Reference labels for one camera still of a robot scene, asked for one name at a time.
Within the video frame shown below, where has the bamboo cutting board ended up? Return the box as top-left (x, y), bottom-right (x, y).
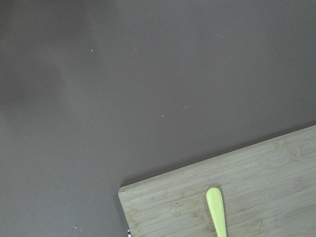
top-left (118, 126), bottom-right (316, 237)

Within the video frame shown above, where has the yellow plastic knife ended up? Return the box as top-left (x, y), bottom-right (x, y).
top-left (206, 187), bottom-right (227, 237)

